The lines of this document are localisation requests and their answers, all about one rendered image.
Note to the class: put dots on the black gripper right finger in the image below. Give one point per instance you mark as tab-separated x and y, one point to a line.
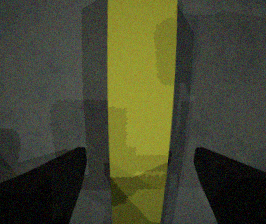
236	192

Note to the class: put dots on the yellow bar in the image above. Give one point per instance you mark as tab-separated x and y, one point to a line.
142	37

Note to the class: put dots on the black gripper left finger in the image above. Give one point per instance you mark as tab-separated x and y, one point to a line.
47	194

